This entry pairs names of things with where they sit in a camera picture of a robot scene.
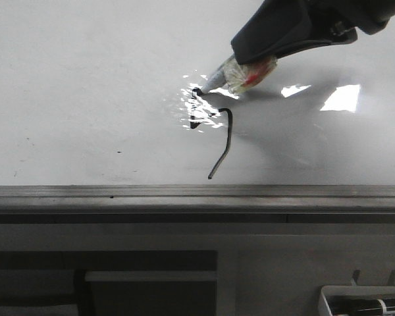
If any white whiteboard with aluminium frame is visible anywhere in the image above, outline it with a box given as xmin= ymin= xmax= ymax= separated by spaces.
xmin=0 ymin=1 xmax=395 ymax=223

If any white whiteboard marker with tape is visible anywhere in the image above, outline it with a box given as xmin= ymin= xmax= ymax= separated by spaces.
xmin=192 ymin=55 xmax=277 ymax=96

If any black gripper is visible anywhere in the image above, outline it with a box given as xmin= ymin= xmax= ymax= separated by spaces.
xmin=231 ymin=1 xmax=395 ymax=65

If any black marker in tray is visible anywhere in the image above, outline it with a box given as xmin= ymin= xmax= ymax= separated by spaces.
xmin=330 ymin=298 xmax=395 ymax=316

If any white marker tray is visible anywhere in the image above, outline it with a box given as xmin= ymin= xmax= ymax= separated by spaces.
xmin=318 ymin=285 xmax=395 ymax=315

